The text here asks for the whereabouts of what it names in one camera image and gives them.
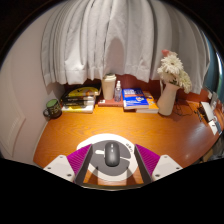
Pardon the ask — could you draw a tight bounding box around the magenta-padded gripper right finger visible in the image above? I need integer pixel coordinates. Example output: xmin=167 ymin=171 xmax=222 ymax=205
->
xmin=133 ymin=143 xmax=183 ymax=186

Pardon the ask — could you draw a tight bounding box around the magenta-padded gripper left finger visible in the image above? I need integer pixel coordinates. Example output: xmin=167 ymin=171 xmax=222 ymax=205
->
xmin=43 ymin=143 xmax=94 ymax=186

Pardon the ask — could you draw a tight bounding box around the dark grey computer mouse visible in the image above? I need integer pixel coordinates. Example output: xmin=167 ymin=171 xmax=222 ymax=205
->
xmin=104 ymin=141 xmax=121 ymax=168

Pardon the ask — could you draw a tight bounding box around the round white grey mouse pad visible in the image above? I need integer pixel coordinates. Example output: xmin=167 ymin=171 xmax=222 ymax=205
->
xmin=76 ymin=133 xmax=138 ymax=183

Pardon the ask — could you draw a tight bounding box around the dark green mug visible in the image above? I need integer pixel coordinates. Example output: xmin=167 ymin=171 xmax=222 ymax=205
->
xmin=42 ymin=98 xmax=63 ymax=120

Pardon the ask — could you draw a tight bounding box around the white yellow spine book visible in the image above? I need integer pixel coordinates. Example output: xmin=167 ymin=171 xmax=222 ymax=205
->
xmin=61 ymin=104 xmax=95 ymax=114

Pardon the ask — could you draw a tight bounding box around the orange cover book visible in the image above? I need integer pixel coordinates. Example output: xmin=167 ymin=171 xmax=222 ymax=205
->
xmin=135 ymin=92 xmax=160 ymax=114

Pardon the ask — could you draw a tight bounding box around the white paper sheet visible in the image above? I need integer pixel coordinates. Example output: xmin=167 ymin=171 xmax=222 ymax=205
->
xmin=208 ymin=118 xmax=223 ymax=136

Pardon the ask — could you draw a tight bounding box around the black spine book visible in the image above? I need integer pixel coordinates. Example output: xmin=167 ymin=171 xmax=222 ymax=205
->
xmin=60 ymin=99 xmax=96 ymax=108
xmin=60 ymin=95 xmax=98 ymax=103

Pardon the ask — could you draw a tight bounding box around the white ceramic vase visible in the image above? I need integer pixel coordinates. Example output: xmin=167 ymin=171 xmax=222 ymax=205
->
xmin=156 ymin=79 xmax=181 ymax=117

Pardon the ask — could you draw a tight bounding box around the white laptop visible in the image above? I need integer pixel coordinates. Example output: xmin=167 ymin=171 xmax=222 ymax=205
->
xmin=199 ymin=100 xmax=217 ymax=123

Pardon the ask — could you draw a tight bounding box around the white panelled door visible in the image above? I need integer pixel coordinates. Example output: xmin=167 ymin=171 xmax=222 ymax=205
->
xmin=0 ymin=59 xmax=27 ymax=158

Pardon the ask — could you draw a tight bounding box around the blue cover book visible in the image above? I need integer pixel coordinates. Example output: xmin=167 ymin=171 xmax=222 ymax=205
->
xmin=121 ymin=87 xmax=150 ymax=111

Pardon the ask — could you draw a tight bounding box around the yellow black cover book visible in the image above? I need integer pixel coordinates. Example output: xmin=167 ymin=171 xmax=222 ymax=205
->
xmin=63 ymin=85 xmax=102 ymax=100

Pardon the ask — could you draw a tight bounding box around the flat red book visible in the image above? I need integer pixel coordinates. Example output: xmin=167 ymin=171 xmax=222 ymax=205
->
xmin=97 ymin=98 xmax=124 ymax=108

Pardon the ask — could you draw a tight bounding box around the small clear spray bottle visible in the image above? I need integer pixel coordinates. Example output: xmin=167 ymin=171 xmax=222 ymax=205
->
xmin=113 ymin=80 xmax=123 ymax=103

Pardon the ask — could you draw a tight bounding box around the cream lidded tumbler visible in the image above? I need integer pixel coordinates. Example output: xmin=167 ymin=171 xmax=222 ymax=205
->
xmin=101 ymin=73 xmax=118 ymax=101

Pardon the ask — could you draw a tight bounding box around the white pink flower bunch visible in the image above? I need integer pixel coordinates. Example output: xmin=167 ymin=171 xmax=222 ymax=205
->
xmin=156 ymin=49 xmax=193 ymax=95

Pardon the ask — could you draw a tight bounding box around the dark framed window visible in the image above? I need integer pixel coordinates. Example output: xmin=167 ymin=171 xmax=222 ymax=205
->
xmin=203 ymin=33 xmax=224 ymax=101

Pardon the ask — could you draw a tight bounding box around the white pleated curtain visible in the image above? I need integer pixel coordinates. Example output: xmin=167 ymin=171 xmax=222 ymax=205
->
xmin=40 ymin=0 xmax=212 ymax=95

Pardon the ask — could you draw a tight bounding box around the thin black cable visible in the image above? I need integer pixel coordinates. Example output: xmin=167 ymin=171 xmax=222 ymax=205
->
xmin=173 ymin=99 xmax=201 ymax=118

